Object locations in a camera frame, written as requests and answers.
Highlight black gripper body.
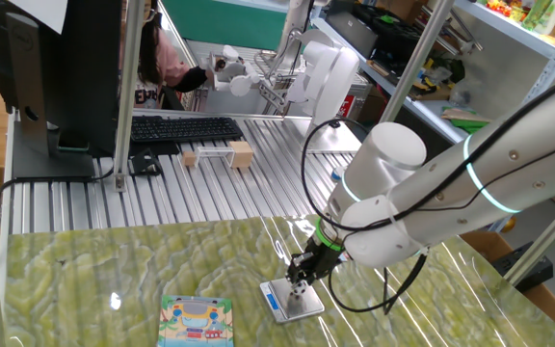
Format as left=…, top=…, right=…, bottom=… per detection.
left=300, top=238, right=344, bottom=285

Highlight silver background robot link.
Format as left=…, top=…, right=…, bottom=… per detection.
left=277, top=0, right=315, bottom=59

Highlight forearm in black sleeve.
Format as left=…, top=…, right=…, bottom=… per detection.
left=173, top=65, right=210, bottom=93

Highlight silver digital pocket scale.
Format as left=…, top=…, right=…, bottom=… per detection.
left=259, top=277, right=326, bottom=325

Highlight cartoon bus jigsaw board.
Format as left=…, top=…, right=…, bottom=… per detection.
left=156, top=294, right=235, bottom=347

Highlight red white sign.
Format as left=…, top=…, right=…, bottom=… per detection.
left=338, top=93, right=357, bottom=120

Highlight brown cardboard carton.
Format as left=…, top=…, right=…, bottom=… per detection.
left=357, top=84, right=389, bottom=124

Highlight green marble pattern mat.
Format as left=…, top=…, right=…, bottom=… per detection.
left=3, top=214, right=555, bottom=347

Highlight black keyboard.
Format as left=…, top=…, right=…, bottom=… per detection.
left=130, top=115, right=245, bottom=144

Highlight white haptic control device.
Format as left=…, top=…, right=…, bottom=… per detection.
left=198, top=44, right=307, bottom=117

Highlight green plastic pieces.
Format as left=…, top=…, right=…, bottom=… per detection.
left=440, top=105, right=491, bottom=135

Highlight black box device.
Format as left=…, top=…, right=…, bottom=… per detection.
left=491, top=241, right=554, bottom=293

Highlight yellow black toy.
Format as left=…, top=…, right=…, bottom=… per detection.
left=410, top=71, right=442, bottom=95

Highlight grey equipment case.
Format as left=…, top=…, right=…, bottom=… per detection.
left=325, top=10, right=380, bottom=58

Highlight black tool case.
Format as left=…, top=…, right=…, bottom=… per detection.
left=354, top=2, right=426, bottom=62

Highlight person in pink shirt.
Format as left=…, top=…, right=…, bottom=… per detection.
left=120, top=0, right=211, bottom=111

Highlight green partition panel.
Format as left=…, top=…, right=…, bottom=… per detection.
left=161, top=0, right=289, bottom=49

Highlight black phone teal case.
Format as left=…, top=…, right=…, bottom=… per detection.
left=57, top=137, right=91, bottom=153

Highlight black computer monitor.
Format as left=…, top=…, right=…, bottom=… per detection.
left=0, top=0, right=123, bottom=180

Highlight grey metal shelf rack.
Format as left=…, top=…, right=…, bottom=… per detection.
left=310, top=0, right=555, bottom=146

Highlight colourful toy pile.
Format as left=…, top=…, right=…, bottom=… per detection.
left=485, top=0, right=524, bottom=23

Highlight green juice carton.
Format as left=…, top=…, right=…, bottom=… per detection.
left=521, top=0, right=553, bottom=31

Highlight white plastic bottle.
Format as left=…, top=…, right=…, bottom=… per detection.
left=536, top=0, right=555, bottom=36

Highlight white paper sheet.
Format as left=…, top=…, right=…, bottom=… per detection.
left=7, top=0, right=69, bottom=36

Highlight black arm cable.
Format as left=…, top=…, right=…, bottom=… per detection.
left=301, top=67, right=555, bottom=314

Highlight white handle with wooden blocks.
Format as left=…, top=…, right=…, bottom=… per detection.
left=181, top=140, right=255, bottom=170

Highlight small black bracket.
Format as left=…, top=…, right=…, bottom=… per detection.
left=129, top=147, right=164, bottom=177

